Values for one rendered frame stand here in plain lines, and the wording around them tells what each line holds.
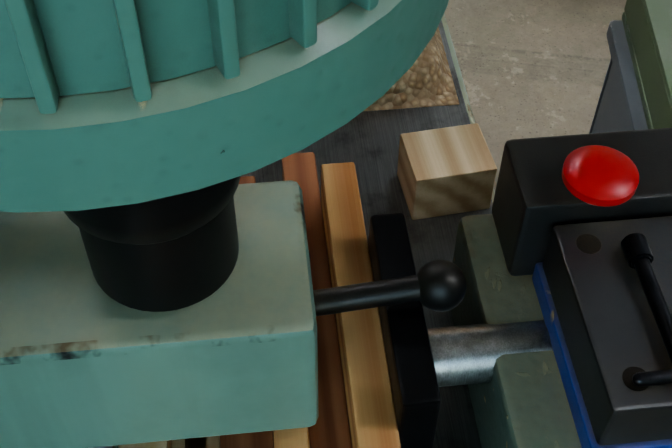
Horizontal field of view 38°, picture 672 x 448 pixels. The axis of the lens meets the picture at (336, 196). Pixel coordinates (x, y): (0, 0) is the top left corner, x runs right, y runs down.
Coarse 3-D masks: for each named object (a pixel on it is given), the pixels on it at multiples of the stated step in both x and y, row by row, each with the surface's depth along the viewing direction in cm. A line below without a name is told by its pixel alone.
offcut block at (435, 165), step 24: (408, 144) 52; (432, 144) 52; (456, 144) 52; (480, 144) 52; (408, 168) 52; (432, 168) 51; (456, 168) 51; (480, 168) 51; (408, 192) 52; (432, 192) 51; (456, 192) 52; (480, 192) 52; (432, 216) 53
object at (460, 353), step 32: (384, 224) 40; (384, 256) 39; (384, 320) 38; (416, 320) 37; (416, 352) 36; (448, 352) 40; (480, 352) 40; (512, 352) 40; (416, 384) 35; (448, 384) 41; (416, 416) 36
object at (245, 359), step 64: (256, 192) 36; (0, 256) 34; (64, 256) 34; (256, 256) 34; (0, 320) 32; (64, 320) 32; (128, 320) 32; (192, 320) 32; (256, 320) 32; (0, 384) 32; (64, 384) 33; (128, 384) 33; (192, 384) 34; (256, 384) 34
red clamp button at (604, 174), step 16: (576, 160) 39; (592, 160) 39; (608, 160) 39; (624, 160) 39; (576, 176) 38; (592, 176) 38; (608, 176) 38; (624, 176) 38; (576, 192) 38; (592, 192) 38; (608, 192) 38; (624, 192) 38
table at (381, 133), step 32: (448, 32) 63; (352, 128) 57; (384, 128) 57; (416, 128) 57; (320, 160) 55; (352, 160) 56; (384, 160) 56; (320, 192) 54; (384, 192) 54; (416, 224) 52; (448, 224) 52; (416, 256) 51; (448, 256) 51; (448, 320) 48; (448, 416) 45
